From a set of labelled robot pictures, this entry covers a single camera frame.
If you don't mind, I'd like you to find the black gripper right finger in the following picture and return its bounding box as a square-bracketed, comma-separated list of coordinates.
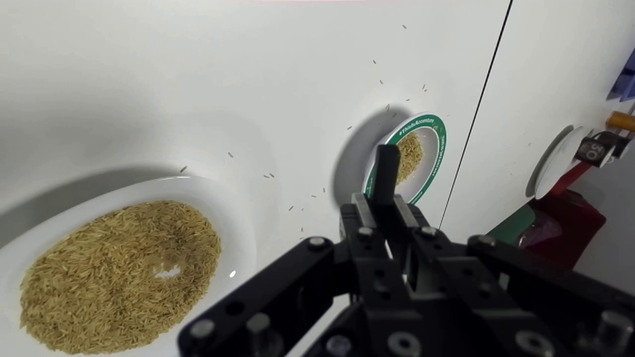
[390, 192, 635, 357]

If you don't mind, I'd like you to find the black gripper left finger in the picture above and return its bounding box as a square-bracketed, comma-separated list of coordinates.
[176, 188, 424, 357]

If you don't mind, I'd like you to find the white oval bowl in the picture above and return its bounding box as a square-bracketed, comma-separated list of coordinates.
[0, 172, 259, 357]

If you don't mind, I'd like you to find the green-rimmed small bowl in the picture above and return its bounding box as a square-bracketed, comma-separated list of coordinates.
[360, 111, 450, 208]

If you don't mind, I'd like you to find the dark red armchair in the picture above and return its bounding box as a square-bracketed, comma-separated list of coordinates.
[525, 160, 608, 271]

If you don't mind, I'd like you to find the black box with label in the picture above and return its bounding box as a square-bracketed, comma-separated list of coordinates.
[571, 129, 624, 168]

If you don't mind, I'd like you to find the large heap of rice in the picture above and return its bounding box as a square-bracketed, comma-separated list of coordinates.
[17, 198, 223, 357]

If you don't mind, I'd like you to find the small portion of rice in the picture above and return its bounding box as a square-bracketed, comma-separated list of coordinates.
[394, 133, 426, 188]

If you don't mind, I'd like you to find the orange small bottle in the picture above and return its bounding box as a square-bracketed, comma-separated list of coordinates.
[602, 109, 635, 135]

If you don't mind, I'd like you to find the blue flat box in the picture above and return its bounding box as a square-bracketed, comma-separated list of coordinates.
[604, 47, 635, 105]

